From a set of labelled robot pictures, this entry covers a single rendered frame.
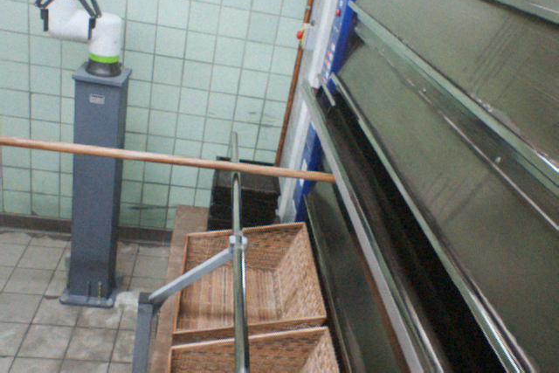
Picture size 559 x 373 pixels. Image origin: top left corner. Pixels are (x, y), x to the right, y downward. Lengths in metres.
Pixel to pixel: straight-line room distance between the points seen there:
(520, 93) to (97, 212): 2.09
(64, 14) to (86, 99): 0.35
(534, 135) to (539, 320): 0.26
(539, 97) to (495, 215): 0.22
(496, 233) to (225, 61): 2.13
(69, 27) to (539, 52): 1.81
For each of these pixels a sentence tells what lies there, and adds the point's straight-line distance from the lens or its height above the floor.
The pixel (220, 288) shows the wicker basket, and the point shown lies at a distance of 2.17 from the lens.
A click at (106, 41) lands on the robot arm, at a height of 1.35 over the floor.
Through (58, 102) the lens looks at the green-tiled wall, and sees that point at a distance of 3.08.
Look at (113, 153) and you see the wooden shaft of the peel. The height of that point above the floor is 1.20.
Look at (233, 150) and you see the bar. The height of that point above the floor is 1.17.
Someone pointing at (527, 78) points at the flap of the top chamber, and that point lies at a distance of 0.95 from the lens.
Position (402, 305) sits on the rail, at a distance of 0.92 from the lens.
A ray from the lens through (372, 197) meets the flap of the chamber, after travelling 1.27.
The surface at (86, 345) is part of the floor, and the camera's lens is 2.76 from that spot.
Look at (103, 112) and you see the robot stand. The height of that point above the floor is 1.05.
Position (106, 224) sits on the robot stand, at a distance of 2.67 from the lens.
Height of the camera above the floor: 1.97
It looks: 25 degrees down
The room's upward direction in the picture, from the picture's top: 12 degrees clockwise
